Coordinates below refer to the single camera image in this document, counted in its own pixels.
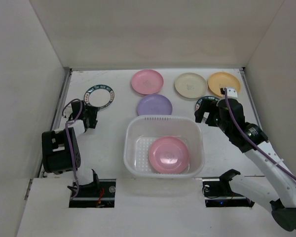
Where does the left aluminium rail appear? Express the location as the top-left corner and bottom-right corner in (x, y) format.
(38, 68), (73, 178)

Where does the right aluminium rail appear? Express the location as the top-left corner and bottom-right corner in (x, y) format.
(239, 67), (262, 129)

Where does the white plate green rim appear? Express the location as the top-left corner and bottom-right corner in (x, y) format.
(195, 96), (220, 111)
(83, 84), (115, 110)

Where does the purple plate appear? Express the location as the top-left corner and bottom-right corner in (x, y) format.
(137, 94), (173, 116)

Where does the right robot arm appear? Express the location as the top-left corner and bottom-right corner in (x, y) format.
(194, 98), (296, 232)

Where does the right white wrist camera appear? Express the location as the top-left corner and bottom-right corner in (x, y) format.
(220, 87), (238, 100)

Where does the cream plate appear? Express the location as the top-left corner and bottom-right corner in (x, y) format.
(174, 73), (208, 99)

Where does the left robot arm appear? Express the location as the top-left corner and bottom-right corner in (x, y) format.
(41, 99), (99, 198)

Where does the orange plate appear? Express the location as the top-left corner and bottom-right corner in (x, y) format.
(208, 72), (241, 97)

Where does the aluminium rail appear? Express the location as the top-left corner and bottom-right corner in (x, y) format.
(239, 67), (262, 129)
(38, 68), (73, 178)

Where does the white plastic bin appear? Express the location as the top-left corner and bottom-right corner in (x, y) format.
(123, 116), (205, 179)

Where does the pink plate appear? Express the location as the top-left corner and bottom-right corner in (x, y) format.
(131, 70), (164, 95)
(148, 136), (190, 174)

